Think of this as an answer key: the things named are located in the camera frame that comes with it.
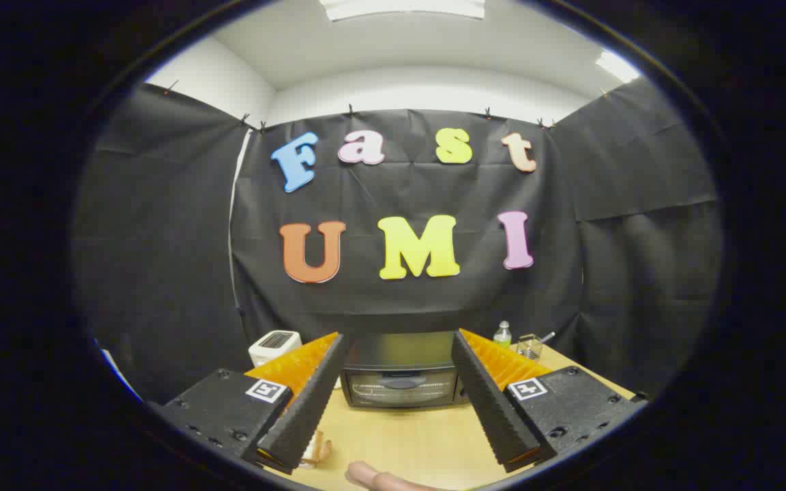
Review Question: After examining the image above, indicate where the white pop-up toaster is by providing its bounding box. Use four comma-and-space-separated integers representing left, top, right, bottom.
248, 330, 302, 368

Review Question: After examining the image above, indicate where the wide ceiling light panel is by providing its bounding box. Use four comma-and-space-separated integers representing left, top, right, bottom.
318, 0, 486, 22

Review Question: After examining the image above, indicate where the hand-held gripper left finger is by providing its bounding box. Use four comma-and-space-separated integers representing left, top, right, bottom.
147, 331, 349, 476

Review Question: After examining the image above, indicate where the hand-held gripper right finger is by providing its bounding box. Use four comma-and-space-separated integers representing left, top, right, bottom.
451, 329, 650, 474

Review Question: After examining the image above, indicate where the small ceiling light panel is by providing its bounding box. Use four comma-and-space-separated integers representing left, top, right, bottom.
596, 51, 641, 84

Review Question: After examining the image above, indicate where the black toaster oven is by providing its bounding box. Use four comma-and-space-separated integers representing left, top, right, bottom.
340, 331, 470, 408

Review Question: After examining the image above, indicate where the toast sandwich with lettuce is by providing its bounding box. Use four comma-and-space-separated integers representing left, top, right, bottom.
301, 430, 333, 470

